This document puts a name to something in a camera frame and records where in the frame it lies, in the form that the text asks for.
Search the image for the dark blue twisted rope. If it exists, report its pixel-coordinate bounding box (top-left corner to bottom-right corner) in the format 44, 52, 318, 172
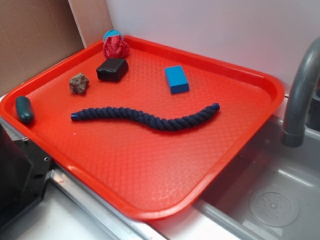
70, 102, 221, 133

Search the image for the grey toy faucet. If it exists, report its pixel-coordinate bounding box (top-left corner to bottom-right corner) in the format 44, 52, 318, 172
281, 38, 320, 148

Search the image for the grey plastic sink basin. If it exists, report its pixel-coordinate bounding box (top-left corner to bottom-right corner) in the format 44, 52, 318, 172
152, 118, 320, 240

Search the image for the dark green oval object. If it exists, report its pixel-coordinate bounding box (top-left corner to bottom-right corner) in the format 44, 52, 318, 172
15, 96, 35, 124

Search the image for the blue rectangular block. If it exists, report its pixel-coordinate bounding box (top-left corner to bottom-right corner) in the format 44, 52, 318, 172
164, 65, 190, 94

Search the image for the red plastic tray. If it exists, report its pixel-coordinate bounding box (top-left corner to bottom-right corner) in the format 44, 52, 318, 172
0, 36, 285, 221

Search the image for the red crumpled cloth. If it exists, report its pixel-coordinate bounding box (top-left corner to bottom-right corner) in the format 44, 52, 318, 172
102, 35, 131, 59

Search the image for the brown speckled rock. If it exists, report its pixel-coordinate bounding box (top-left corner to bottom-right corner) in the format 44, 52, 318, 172
69, 72, 90, 95

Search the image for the black wrapped block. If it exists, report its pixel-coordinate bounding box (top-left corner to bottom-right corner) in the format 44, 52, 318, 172
96, 58, 129, 82

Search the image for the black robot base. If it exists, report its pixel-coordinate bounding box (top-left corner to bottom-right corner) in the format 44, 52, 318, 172
0, 126, 53, 231

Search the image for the brown cardboard panel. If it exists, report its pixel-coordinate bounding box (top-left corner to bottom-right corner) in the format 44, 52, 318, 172
0, 0, 84, 96

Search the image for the light blue ball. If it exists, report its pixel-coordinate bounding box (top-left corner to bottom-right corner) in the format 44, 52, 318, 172
103, 29, 124, 42

